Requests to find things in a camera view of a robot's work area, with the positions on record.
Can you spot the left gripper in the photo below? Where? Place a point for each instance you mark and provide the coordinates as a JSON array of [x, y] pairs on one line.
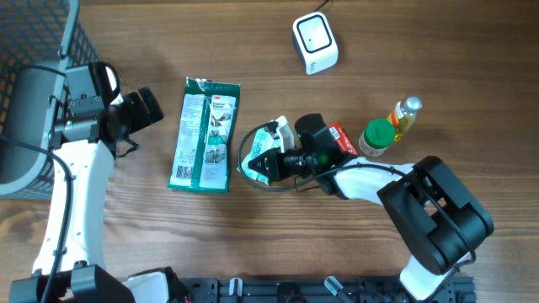
[[141, 117]]

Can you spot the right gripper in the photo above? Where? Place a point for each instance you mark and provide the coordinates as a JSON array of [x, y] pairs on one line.
[[275, 170]]

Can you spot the green white plastic package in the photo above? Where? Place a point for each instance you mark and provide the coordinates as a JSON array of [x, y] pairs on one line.
[[207, 120]]

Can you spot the red Nescafe coffee stick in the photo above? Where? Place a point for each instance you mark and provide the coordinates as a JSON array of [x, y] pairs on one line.
[[338, 133]]

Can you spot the green lid white jar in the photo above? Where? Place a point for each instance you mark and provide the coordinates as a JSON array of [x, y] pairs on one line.
[[378, 135]]

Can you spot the yellow dish soap bottle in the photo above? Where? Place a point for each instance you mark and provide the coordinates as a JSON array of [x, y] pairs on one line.
[[403, 115]]

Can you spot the light teal wipes packet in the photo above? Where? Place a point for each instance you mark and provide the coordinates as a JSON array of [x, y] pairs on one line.
[[262, 142]]

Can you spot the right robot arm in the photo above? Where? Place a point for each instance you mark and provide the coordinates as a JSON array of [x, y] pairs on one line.
[[440, 221]]

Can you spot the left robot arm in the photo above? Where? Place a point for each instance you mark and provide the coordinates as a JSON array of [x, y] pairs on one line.
[[82, 146]]

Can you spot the white barcode scanner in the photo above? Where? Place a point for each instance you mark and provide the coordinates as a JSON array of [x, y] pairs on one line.
[[314, 42]]

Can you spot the dark grey plastic basket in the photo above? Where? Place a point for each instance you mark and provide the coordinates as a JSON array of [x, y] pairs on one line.
[[39, 41]]

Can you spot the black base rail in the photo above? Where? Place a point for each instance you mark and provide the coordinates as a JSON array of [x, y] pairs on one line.
[[362, 290]]

